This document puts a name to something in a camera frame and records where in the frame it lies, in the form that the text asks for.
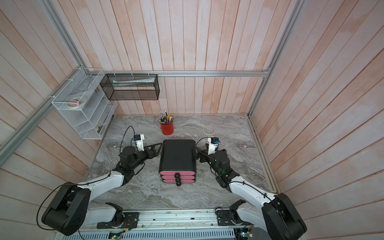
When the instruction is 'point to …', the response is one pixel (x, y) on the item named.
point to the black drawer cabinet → (178, 161)
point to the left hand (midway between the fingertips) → (159, 146)
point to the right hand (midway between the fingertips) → (199, 144)
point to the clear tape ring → (213, 133)
